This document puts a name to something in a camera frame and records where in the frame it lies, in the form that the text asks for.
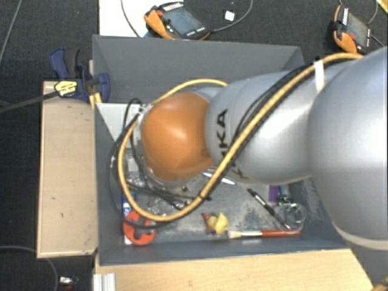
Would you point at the white pen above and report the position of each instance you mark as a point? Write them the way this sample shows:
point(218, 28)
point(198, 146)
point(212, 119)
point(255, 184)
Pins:
point(226, 181)

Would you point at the clear plastic bottle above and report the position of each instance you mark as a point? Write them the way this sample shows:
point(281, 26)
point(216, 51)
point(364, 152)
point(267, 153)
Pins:
point(135, 180)

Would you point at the grey metal bin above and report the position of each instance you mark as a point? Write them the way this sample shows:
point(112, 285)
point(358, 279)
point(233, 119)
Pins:
point(145, 62)

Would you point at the yellow toy duck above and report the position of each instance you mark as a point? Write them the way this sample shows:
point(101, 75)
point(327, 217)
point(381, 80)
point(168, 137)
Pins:
point(219, 223)

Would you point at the black pen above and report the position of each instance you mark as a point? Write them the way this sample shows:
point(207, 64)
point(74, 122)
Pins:
point(264, 204)

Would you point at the blue and white tube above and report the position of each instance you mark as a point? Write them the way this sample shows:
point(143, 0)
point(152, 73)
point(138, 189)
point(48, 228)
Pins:
point(125, 206)

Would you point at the purple block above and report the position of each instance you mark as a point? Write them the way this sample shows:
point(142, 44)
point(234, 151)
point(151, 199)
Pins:
point(274, 192)

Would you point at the green and white small toy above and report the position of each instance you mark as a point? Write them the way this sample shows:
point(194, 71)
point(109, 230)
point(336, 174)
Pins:
point(284, 199)

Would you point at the orange round tape dispenser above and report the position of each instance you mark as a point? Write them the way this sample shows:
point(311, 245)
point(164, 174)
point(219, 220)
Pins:
point(136, 236)

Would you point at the clear glass cup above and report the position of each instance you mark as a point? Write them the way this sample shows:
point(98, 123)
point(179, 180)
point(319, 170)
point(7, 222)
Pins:
point(298, 215)

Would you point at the pale wood board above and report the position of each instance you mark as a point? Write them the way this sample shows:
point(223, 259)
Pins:
point(66, 174)

